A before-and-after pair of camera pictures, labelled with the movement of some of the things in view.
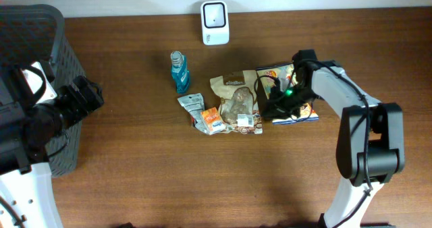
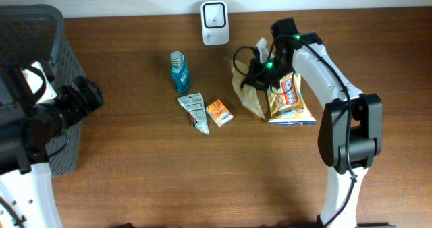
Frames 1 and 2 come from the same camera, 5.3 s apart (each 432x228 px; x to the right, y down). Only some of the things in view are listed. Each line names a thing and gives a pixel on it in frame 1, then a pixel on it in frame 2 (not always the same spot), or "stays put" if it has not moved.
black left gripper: [67, 95] stays put
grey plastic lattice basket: [32, 34] stays put
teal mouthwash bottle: [180, 72] stays put
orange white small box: [213, 121] -> [221, 115]
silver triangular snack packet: [194, 104] stays put
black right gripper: [277, 106] -> [257, 79]
